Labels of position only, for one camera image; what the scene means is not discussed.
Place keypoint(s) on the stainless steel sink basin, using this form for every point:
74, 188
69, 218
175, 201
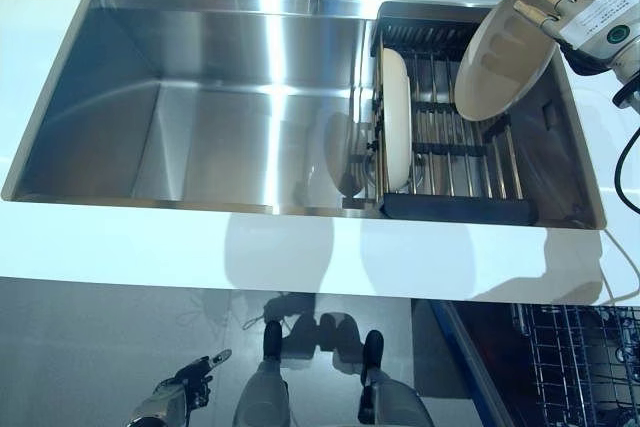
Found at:
200, 97

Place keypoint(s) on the black built-in dishwasher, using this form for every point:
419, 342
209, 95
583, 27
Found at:
475, 372

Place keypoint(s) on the black sink drying rack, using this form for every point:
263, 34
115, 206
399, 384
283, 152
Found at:
450, 167

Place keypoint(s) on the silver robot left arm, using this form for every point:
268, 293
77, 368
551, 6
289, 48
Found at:
157, 412

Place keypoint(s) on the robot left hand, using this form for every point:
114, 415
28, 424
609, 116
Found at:
192, 382

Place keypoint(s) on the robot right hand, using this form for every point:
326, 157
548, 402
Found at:
595, 12

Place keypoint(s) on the cream ceramic plate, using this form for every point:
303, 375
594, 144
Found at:
397, 122
500, 62

